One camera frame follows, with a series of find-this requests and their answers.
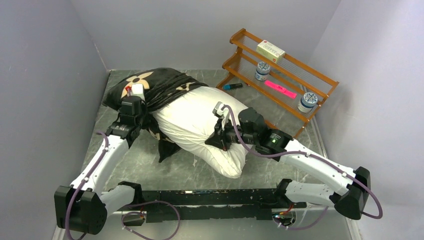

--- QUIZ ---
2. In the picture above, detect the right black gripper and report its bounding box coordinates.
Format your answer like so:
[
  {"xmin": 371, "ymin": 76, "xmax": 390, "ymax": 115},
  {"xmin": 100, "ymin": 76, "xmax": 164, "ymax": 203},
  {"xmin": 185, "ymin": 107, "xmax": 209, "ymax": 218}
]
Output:
[{"xmin": 205, "ymin": 116, "xmax": 258, "ymax": 152}]

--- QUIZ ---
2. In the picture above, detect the white pillow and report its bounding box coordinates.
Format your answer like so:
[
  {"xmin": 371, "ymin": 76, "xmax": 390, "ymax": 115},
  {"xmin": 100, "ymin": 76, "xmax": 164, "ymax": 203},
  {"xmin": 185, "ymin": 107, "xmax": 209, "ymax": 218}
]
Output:
[{"xmin": 153, "ymin": 86, "xmax": 248, "ymax": 179}]

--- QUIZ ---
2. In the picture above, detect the black pillowcase with beige flowers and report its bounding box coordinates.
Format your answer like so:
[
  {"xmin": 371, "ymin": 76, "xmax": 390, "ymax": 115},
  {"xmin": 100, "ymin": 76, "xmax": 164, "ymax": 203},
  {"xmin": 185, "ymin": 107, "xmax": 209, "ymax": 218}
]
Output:
[{"xmin": 102, "ymin": 67, "xmax": 207, "ymax": 163}]

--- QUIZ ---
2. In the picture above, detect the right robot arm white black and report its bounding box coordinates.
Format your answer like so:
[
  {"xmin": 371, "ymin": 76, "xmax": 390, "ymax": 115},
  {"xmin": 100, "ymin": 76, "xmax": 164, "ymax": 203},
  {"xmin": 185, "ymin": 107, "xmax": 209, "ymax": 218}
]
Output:
[{"xmin": 205, "ymin": 102, "xmax": 372, "ymax": 220}]

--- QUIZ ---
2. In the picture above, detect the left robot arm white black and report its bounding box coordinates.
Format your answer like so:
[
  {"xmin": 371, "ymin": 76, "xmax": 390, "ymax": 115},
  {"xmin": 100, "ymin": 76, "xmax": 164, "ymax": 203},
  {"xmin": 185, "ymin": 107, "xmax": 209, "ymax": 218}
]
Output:
[{"xmin": 54, "ymin": 95, "xmax": 148, "ymax": 240}]

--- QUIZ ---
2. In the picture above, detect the blue marker pen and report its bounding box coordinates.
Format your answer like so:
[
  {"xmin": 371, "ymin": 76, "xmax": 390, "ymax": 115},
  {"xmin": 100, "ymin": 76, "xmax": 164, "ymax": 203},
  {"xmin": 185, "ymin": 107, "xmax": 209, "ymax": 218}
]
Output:
[{"xmin": 222, "ymin": 83, "xmax": 243, "ymax": 91}]

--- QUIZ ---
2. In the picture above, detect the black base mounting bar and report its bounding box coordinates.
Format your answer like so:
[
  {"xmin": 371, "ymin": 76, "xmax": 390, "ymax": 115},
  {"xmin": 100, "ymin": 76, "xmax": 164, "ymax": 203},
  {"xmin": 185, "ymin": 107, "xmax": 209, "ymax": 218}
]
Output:
[{"xmin": 121, "ymin": 188, "xmax": 307, "ymax": 223}]

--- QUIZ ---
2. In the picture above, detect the pink flat plastic item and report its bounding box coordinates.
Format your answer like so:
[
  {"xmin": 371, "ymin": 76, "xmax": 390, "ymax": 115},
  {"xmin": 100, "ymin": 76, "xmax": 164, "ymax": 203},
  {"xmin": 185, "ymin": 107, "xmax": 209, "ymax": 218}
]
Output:
[{"xmin": 264, "ymin": 80, "xmax": 297, "ymax": 99}]

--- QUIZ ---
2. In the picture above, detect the wooden two-tier shelf rack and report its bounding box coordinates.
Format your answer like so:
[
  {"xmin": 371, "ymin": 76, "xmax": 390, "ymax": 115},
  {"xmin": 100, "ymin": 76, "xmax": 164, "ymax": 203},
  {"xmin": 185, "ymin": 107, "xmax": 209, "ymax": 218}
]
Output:
[{"xmin": 217, "ymin": 28, "xmax": 339, "ymax": 138}]

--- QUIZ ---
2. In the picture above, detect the white jar blue lid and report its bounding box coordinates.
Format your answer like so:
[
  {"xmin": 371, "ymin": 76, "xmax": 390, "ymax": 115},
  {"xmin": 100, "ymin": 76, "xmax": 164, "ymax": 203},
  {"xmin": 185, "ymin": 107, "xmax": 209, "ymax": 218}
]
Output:
[
  {"xmin": 297, "ymin": 92, "xmax": 318, "ymax": 113},
  {"xmin": 254, "ymin": 61, "xmax": 271, "ymax": 82}
]

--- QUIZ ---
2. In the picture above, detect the white cardboard box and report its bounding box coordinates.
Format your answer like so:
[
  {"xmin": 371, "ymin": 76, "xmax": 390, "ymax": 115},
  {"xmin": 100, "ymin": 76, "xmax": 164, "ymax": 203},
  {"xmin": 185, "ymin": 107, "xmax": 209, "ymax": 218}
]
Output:
[{"xmin": 256, "ymin": 40, "xmax": 286, "ymax": 63}]

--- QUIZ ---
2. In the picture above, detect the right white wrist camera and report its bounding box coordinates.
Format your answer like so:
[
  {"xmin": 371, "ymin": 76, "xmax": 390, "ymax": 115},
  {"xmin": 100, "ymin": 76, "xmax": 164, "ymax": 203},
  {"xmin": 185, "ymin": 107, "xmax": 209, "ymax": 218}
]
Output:
[{"xmin": 212, "ymin": 101, "xmax": 230, "ymax": 130}]

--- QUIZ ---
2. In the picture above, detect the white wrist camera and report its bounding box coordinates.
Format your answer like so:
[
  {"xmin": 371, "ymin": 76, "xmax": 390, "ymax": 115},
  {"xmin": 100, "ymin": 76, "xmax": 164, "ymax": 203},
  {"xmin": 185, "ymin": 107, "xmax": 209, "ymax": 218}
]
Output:
[
  {"xmin": 212, "ymin": 101, "xmax": 230, "ymax": 130},
  {"xmin": 124, "ymin": 83, "xmax": 145, "ymax": 101}
]

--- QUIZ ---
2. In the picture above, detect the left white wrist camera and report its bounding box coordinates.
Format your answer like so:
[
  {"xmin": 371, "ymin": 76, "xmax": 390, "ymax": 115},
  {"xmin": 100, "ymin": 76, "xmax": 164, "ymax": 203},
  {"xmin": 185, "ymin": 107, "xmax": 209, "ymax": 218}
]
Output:
[{"xmin": 124, "ymin": 83, "xmax": 145, "ymax": 101}]

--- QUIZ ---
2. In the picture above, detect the aluminium frame rail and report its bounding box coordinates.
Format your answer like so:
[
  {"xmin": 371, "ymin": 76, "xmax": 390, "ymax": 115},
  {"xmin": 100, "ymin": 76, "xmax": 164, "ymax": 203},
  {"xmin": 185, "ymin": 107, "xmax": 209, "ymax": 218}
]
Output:
[{"xmin": 51, "ymin": 188, "xmax": 362, "ymax": 240}]

